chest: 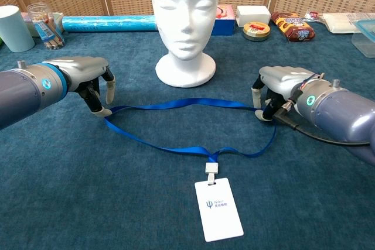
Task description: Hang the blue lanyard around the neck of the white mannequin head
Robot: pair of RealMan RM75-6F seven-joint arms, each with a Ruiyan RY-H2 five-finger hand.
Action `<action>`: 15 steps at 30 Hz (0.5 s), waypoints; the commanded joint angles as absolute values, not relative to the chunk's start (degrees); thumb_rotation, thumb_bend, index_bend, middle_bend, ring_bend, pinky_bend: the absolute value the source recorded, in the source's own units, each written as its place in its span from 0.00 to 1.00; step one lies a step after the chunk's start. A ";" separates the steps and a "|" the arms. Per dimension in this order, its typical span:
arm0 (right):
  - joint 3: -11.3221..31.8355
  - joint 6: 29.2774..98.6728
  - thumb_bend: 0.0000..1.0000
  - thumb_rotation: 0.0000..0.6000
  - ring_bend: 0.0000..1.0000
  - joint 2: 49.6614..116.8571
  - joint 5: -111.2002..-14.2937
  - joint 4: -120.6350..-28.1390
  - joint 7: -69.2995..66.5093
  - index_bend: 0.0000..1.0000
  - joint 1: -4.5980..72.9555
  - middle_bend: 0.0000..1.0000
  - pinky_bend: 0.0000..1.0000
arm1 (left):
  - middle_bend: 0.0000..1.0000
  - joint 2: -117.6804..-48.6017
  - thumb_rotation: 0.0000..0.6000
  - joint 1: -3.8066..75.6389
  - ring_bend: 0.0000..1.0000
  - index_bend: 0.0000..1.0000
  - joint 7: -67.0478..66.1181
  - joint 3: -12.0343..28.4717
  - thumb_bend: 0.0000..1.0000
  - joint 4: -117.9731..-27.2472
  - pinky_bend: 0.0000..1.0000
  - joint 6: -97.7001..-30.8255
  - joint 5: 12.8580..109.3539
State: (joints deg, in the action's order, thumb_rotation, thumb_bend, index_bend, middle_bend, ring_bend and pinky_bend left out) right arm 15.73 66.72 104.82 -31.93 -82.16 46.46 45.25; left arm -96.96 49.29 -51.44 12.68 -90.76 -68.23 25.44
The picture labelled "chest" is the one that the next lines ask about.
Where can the small white box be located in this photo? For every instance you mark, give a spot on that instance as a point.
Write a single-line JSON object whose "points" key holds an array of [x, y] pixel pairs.
{"points": [[253, 14]]}

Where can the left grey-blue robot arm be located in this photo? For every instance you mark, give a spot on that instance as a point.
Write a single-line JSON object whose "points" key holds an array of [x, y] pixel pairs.
{"points": [[20, 95]]}

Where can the blue cling film roll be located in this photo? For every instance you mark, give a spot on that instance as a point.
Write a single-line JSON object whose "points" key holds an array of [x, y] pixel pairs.
{"points": [[108, 23]]}

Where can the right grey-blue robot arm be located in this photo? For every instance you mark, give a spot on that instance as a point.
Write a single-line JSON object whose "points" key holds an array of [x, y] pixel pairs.
{"points": [[337, 109]]}

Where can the small red white packet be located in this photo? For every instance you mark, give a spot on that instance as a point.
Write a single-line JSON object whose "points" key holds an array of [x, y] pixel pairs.
{"points": [[313, 15]]}

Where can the blue pink cookie box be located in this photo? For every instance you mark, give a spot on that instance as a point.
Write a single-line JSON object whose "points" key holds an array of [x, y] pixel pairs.
{"points": [[225, 24]]}

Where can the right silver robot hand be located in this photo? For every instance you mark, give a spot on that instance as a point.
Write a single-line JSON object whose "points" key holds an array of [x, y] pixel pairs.
{"points": [[281, 80]]}

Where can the clear container blue lid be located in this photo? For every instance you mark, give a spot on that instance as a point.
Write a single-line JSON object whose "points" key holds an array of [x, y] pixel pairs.
{"points": [[364, 42]]}

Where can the brown cookie packet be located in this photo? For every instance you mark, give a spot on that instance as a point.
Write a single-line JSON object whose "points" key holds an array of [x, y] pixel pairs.
{"points": [[296, 27]]}

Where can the light blue paper cup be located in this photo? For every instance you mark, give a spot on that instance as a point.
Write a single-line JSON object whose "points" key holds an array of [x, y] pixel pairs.
{"points": [[14, 30]]}

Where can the dark blue tablecloth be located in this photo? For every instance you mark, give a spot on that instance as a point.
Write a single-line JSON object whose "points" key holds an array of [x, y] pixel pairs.
{"points": [[88, 188]]}

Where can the white foam mannequin head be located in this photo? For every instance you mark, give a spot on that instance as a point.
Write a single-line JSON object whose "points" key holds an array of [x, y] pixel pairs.
{"points": [[184, 27]]}

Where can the clear jar biscuit sticks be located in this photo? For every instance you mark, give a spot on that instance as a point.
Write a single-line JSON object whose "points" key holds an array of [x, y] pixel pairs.
{"points": [[47, 27]]}

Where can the white wipes packet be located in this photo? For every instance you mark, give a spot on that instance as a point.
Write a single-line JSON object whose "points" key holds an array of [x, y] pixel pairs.
{"points": [[337, 21]]}

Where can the round yellow tin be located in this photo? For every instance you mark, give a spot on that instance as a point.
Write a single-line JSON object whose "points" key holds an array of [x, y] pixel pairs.
{"points": [[256, 32]]}

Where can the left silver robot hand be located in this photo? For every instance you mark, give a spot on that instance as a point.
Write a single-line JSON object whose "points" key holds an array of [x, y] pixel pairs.
{"points": [[85, 68]]}

